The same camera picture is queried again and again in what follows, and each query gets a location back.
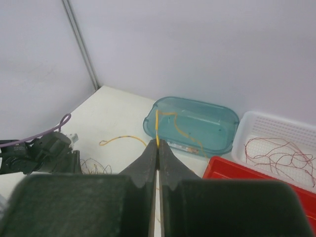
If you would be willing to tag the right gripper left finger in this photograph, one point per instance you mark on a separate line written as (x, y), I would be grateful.
(68, 205)

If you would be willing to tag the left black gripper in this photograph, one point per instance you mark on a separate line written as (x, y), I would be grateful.
(52, 153)

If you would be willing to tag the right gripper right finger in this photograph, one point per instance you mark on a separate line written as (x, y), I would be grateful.
(194, 207)

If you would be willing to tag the red plastic tray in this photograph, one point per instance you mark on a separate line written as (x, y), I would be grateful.
(221, 168)

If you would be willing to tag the teal transparent plastic bin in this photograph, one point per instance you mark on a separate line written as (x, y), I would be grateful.
(193, 126)

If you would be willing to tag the white perforated plastic basket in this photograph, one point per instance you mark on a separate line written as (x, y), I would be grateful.
(278, 147)

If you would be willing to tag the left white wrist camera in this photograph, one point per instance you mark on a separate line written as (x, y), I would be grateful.
(73, 137)

